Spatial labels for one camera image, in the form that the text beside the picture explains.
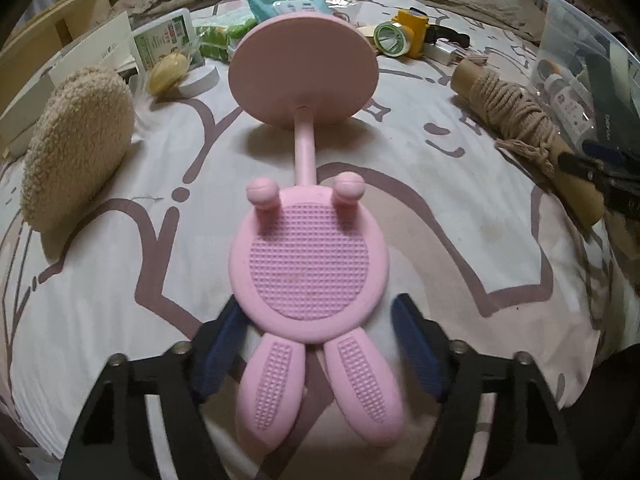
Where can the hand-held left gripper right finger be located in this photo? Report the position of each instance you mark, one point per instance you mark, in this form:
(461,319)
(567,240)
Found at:
(415,350)

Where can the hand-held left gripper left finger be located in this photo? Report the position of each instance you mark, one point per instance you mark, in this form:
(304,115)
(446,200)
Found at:
(220,355)

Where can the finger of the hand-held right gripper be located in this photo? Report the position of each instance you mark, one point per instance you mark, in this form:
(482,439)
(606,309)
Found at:
(602,151)
(580,165)

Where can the clear plastic container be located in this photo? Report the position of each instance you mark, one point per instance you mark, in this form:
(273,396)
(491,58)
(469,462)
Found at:
(590,40)

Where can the pink bunny phone stand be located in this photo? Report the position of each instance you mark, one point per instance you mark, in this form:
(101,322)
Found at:
(305,260)

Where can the yellow headlamp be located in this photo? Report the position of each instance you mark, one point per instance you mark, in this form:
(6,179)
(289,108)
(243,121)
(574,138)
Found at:
(400,35)

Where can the white round case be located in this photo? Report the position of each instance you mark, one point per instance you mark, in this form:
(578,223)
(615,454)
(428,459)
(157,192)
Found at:
(200,82)

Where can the small white bottle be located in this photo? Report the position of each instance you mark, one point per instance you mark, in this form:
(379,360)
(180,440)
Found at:
(560,92)

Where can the beige fuzzy slipper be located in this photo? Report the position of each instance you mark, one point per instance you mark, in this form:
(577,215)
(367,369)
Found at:
(75,160)

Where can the clear packet with green card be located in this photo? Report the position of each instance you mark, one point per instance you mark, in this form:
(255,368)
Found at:
(162,42)

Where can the green white tissue packet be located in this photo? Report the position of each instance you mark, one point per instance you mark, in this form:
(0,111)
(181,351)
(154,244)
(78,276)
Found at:
(220,35)

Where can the teal wet wipes pack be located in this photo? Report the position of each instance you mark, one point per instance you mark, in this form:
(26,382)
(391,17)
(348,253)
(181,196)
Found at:
(285,5)

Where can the wooden bedside shelf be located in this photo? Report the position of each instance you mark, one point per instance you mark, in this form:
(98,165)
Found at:
(50,10)

